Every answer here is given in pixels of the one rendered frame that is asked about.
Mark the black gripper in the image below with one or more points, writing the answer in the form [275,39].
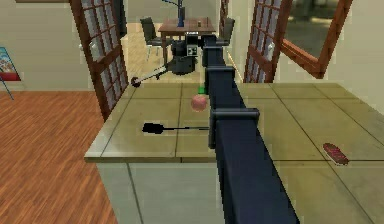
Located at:
[182,60]

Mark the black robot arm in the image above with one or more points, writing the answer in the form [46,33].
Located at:
[240,160]

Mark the pink apple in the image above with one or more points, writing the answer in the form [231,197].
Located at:
[199,102]

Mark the black dining chair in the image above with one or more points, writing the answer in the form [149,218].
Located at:
[228,30]
[149,33]

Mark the black spatula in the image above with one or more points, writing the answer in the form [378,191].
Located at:
[154,128]

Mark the small green block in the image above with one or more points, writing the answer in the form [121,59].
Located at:
[201,90]

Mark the brown glazed room door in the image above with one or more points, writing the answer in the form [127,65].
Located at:
[263,40]
[100,56]

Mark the brown wooden dining table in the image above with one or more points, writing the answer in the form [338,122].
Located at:
[173,27]

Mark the pale green kitchen counter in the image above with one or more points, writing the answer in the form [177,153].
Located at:
[160,140]

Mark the blue vase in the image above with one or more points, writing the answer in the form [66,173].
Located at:
[181,15]

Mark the small dark cup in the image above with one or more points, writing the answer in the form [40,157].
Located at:
[199,23]

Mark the colourful picture on stand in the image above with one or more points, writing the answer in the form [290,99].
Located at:
[6,66]

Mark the brown framed window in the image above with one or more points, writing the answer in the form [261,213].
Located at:
[320,53]

